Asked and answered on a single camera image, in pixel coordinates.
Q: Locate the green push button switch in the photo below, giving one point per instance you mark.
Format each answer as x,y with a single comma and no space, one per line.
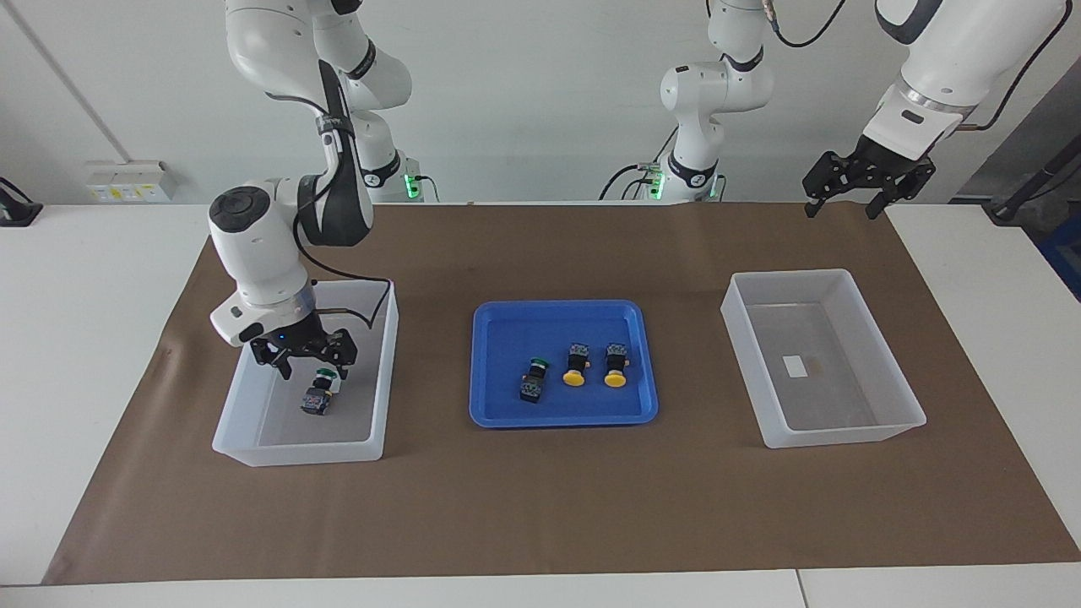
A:
315,401
532,387

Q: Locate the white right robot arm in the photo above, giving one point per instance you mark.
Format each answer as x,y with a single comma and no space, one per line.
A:
253,245

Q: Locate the translucent white plastic box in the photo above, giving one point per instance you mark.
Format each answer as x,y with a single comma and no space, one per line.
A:
844,397
279,422

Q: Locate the small white paper label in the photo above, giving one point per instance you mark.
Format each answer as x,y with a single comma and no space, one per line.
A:
795,366

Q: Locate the black stand pole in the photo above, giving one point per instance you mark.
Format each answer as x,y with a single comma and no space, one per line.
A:
1026,190

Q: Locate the dark grey partition panel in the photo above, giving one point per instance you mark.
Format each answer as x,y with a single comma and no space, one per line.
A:
1039,127

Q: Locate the white wall socket box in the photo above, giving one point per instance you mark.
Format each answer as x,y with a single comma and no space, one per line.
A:
131,181

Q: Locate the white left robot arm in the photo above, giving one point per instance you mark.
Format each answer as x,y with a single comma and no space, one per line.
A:
718,93

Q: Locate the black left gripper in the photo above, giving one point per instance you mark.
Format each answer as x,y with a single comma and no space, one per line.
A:
887,165

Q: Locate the blue crate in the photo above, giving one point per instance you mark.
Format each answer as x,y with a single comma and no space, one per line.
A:
1066,262

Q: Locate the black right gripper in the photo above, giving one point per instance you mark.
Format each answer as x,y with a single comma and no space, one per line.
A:
287,338

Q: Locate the blue plastic tray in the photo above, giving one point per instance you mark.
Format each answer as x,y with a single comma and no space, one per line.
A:
515,338

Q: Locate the yellow push button switch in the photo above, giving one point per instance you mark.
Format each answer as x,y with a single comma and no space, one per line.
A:
616,359
576,359

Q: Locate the brown paper table mat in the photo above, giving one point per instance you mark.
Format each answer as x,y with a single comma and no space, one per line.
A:
540,507

